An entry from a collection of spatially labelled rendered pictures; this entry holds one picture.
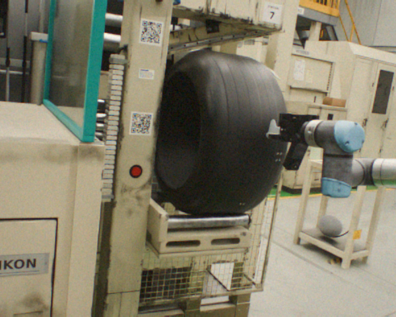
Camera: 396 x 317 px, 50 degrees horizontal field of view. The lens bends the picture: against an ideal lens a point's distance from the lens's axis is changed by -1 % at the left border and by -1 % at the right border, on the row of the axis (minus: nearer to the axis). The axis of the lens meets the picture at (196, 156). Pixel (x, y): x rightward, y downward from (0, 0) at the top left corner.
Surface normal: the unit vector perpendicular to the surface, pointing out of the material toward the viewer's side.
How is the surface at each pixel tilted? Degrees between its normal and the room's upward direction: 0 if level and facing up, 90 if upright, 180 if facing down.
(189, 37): 90
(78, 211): 90
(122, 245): 90
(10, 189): 90
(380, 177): 110
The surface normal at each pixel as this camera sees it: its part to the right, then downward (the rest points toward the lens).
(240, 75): 0.37, -0.60
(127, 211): 0.43, 0.22
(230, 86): 0.16, -0.43
